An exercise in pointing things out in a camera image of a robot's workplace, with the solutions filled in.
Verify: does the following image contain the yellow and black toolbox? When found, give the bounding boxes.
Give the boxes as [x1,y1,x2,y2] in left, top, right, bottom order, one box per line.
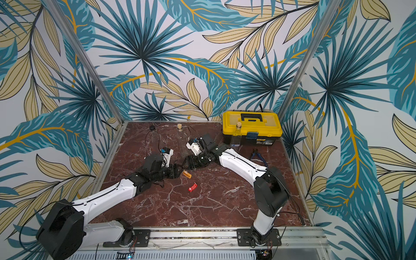
[222,111,283,146]

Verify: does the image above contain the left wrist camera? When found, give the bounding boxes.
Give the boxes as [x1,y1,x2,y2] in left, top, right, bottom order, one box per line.
[160,147,173,168]

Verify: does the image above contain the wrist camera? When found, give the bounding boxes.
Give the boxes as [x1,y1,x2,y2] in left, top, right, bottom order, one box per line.
[186,138,204,156]
[160,147,173,168]

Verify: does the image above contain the orange bottle label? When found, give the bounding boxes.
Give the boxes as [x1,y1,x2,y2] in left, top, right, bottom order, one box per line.
[182,171,192,179]

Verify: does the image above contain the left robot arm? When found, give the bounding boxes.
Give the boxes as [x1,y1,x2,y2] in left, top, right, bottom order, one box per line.
[36,148,180,260]

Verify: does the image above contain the glass bottle with black cap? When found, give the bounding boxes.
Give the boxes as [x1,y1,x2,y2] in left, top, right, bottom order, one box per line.
[147,125,160,154]

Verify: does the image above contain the blue handled pliers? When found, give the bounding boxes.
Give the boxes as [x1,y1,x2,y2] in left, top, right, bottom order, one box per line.
[250,148,268,168]

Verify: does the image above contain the glass bottle with cork stopper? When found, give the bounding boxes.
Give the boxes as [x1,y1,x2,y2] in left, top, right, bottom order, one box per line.
[177,123,189,158]

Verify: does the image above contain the aluminium front rail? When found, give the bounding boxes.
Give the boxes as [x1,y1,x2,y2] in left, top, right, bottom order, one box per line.
[70,226,335,260]

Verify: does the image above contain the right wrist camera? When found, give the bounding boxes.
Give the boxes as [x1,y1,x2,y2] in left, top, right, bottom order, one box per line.
[186,138,204,156]

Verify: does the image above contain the red bottle label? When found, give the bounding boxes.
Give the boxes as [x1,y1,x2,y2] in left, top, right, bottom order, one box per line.
[188,183,198,192]

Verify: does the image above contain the slim glass bottle with cork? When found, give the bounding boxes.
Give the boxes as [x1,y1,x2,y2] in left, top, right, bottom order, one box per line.
[230,121,242,152]

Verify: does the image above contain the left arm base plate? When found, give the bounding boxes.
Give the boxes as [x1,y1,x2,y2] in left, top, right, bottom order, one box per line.
[103,229,151,248]

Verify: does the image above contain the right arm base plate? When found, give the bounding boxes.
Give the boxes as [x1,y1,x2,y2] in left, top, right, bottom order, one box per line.
[236,228,282,248]

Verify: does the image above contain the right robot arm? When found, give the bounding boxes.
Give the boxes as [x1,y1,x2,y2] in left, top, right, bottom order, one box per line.
[185,134,290,245]

